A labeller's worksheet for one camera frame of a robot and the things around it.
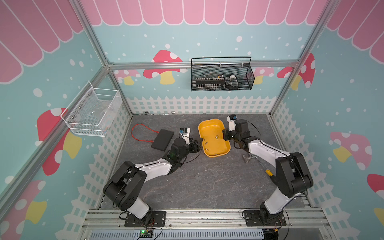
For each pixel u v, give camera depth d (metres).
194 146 0.77
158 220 0.74
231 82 0.91
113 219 0.76
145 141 1.03
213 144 0.94
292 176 0.47
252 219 0.74
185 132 0.76
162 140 1.03
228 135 0.83
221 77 0.92
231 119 0.83
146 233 0.73
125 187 0.45
